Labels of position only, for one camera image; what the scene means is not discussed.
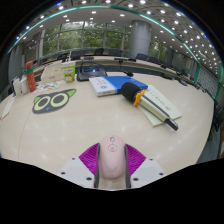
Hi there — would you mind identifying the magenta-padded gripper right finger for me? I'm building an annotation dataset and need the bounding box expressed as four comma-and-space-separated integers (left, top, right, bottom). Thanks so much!
124, 143, 167, 190

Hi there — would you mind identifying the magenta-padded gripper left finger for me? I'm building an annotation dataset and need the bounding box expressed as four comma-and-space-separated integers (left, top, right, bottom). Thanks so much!
58, 143, 101, 190

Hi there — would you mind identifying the pink computer mouse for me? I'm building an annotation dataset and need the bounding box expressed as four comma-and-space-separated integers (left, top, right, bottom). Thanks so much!
98, 134, 128, 181

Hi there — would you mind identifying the cat-shaped grey green mouse pad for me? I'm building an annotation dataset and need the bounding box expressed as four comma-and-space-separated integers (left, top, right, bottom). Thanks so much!
31, 88, 77, 115

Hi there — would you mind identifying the pale green notepad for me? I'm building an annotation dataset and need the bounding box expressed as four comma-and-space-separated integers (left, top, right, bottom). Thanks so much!
138, 84, 183, 128

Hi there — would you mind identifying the blue and white book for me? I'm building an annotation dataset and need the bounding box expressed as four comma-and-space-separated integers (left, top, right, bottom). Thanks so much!
88, 75, 149, 98

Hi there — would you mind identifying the dark conference microphone unit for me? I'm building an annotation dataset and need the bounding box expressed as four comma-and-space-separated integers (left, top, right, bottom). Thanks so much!
76, 61, 108, 82

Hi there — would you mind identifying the white compartment box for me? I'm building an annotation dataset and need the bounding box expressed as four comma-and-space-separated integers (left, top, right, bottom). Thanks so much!
40, 64, 65, 84

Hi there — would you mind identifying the white paper sheet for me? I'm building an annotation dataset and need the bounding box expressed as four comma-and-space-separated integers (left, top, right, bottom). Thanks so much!
0, 96, 16, 121

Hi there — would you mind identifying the white mug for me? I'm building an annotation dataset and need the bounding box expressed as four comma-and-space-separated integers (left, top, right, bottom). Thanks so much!
19, 75, 30, 96

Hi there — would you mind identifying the red bottle with green band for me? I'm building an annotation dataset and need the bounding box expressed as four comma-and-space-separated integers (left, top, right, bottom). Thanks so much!
24, 60, 37, 93

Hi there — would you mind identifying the white ribbed cup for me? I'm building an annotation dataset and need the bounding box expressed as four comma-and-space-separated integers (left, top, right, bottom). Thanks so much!
12, 77, 22, 98

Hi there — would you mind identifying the group of black office chairs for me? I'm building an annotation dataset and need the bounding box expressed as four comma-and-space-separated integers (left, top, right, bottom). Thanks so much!
36, 47, 214, 91

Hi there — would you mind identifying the group of ceiling lights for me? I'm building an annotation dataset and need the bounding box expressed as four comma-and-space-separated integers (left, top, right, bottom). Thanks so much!
9, 0, 221, 68

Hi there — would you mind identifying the handheld microphone with orange ring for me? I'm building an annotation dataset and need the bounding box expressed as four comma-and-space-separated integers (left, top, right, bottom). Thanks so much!
120, 81, 180, 132

